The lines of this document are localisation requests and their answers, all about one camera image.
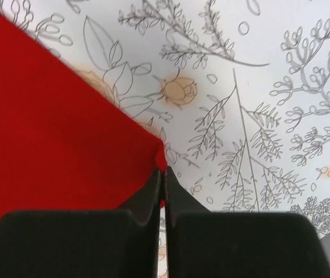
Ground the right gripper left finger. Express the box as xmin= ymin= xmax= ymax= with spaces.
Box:
xmin=0 ymin=170 xmax=162 ymax=277

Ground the floral table cloth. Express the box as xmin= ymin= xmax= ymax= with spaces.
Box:
xmin=0 ymin=1 xmax=330 ymax=277

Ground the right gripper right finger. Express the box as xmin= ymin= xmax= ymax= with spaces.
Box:
xmin=164 ymin=167 xmax=330 ymax=277

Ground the red t shirt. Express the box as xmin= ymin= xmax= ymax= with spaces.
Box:
xmin=0 ymin=15 xmax=167 ymax=218

